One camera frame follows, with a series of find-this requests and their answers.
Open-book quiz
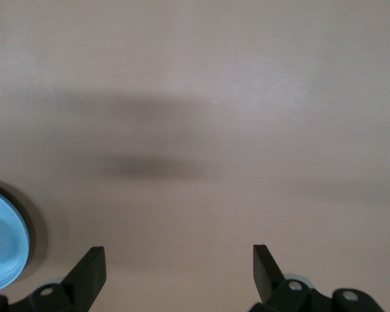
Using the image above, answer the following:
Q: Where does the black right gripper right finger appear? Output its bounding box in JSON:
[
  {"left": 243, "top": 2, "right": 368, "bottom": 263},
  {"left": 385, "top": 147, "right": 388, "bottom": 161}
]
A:
[{"left": 249, "top": 244, "right": 385, "bottom": 312}]

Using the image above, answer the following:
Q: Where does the blue round plate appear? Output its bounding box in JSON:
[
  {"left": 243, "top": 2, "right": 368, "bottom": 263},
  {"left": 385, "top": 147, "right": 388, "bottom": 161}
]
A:
[{"left": 0, "top": 187, "right": 31, "bottom": 293}]

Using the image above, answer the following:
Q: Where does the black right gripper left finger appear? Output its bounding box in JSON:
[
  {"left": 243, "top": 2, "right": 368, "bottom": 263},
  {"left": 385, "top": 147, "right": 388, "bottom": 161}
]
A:
[{"left": 0, "top": 246, "right": 107, "bottom": 312}]

